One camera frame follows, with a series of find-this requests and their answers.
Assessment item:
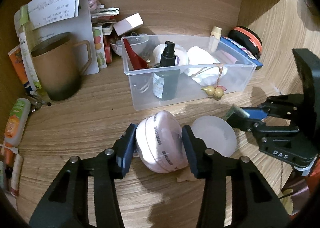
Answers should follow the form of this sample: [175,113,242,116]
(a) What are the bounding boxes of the clear glass bowl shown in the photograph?
[110,33,149,56]

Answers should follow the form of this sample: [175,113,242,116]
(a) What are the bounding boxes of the yellow gourd charm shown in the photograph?
[201,63,226,101]

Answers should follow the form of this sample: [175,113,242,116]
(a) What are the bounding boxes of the white printed receipt paper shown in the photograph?
[27,0,80,29]

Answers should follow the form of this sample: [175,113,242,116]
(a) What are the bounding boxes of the dark green spray bottle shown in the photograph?
[152,41,180,101]

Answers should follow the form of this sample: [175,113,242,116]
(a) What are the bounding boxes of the white crumpled cloth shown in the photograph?
[184,46,228,87]

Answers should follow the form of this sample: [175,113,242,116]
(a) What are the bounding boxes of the cream small tube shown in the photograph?
[208,26,222,52]

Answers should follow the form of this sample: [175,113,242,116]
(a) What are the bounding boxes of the tall white green bottle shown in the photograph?
[17,5,42,91]

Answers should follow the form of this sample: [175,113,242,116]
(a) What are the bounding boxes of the brown mug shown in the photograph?
[31,32,92,101]

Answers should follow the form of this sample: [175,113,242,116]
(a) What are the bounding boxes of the pink round zip case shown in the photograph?
[136,110,188,173]

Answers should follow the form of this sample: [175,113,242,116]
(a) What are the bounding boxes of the black orange round case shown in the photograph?
[228,26,263,60]

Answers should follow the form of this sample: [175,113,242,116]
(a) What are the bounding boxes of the green banknote item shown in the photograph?
[222,104,250,121]

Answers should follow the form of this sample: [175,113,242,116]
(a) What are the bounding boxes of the white tape roll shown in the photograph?
[152,43,189,65]

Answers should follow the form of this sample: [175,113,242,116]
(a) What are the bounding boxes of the small pink white box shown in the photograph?
[113,13,144,36]

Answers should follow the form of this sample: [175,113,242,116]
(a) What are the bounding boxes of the red object in bin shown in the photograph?
[123,39,148,70]

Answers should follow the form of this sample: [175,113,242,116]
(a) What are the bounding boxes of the orange green lotion tube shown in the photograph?
[4,98,31,147]

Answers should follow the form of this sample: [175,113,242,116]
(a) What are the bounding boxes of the blue patchwork pouch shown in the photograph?
[220,37,263,70]

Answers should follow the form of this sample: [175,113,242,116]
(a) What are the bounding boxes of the clear plastic storage bin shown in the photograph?
[122,35,256,110]

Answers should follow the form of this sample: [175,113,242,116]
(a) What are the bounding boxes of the fruit print carton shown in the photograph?
[92,26,107,69]

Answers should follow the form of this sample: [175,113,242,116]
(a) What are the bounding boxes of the orange book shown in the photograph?
[8,45,30,89]

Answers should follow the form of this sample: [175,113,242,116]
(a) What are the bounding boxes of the white round plastic lid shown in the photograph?
[191,115,237,157]

